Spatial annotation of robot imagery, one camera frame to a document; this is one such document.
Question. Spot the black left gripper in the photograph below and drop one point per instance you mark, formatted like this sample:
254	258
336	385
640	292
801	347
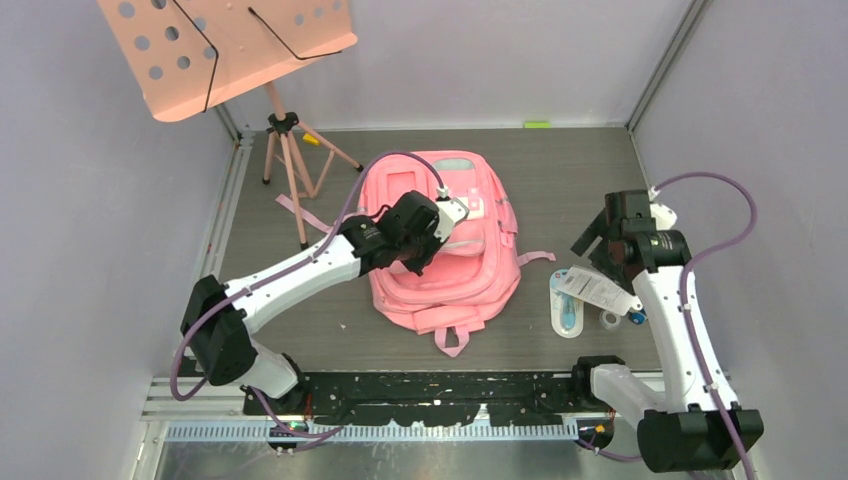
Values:
416	265

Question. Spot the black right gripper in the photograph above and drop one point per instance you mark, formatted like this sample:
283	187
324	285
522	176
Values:
597	255

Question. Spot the white packaged toothbrush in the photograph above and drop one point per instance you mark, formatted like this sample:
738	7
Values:
596	289

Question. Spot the pink student backpack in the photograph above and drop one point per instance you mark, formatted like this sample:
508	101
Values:
473	276

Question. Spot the clear tape roll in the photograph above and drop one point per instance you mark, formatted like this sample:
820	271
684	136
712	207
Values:
609	320

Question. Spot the blue correction tape pack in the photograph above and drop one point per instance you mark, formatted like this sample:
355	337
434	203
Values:
566	311

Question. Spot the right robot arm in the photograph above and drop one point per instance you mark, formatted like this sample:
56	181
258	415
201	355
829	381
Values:
697	423

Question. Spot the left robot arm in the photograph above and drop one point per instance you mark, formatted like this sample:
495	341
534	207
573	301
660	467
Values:
221	318

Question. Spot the colourful toy train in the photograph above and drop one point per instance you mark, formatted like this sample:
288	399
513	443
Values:
637	317

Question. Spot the green tape strip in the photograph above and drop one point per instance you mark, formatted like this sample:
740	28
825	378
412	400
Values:
536	125

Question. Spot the pink music stand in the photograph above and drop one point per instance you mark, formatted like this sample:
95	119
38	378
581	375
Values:
190	56

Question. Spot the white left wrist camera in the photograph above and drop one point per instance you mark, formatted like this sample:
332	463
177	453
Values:
451	212

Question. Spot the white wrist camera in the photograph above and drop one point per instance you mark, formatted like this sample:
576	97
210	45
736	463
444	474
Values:
664	216
451	212

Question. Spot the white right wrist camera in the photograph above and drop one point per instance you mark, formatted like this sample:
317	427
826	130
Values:
664	216

